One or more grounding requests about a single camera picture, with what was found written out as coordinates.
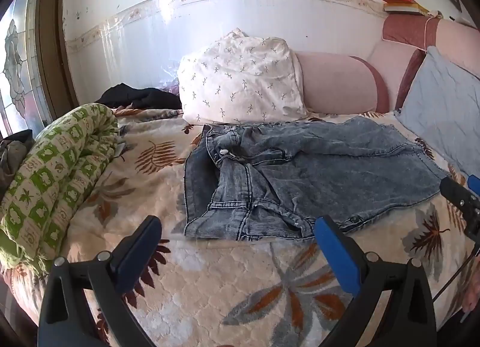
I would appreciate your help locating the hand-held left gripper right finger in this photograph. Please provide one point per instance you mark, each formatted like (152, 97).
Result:
(337, 257)

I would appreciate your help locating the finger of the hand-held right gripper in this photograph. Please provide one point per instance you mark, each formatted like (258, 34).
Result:
(474, 184)
(455, 193)

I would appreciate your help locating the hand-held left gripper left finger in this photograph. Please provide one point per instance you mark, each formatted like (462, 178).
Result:
(138, 253)

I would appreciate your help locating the blue denim pants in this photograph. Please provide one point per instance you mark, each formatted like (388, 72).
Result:
(300, 166)

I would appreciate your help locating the light blue pillow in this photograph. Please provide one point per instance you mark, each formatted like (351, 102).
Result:
(442, 106)

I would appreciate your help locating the leaf print blanket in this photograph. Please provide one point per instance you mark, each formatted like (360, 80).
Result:
(225, 294)

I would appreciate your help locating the green patterned quilt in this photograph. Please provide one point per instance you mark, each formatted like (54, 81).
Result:
(48, 181)

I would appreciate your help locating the black garment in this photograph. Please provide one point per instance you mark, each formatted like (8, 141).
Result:
(138, 97)

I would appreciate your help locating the pink bolster with red end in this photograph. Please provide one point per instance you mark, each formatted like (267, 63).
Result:
(337, 84)

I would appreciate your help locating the dark grey cloth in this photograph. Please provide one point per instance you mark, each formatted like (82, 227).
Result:
(13, 151)

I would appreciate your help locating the purple patterned cloth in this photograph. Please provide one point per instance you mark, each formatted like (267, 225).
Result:
(169, 80)

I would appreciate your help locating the yellow white book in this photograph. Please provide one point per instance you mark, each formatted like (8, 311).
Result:
(405, 9)

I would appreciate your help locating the white floral pillow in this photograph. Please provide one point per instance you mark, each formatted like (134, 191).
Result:
(240, 80)

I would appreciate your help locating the stained glass window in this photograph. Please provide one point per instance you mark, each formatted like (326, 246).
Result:
(15, 69)

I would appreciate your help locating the brown wooden window frame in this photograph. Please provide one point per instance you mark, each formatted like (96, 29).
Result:
(52, 50)

